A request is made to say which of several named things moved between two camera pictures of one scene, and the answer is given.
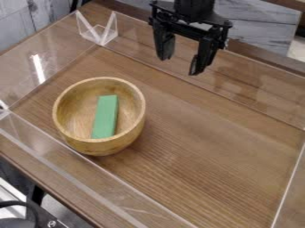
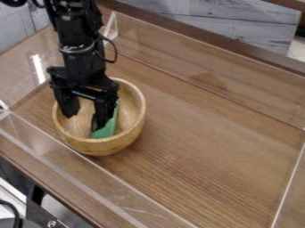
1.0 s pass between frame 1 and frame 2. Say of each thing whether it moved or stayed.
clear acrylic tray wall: stayed
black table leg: stayed
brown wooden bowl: stayed
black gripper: moved
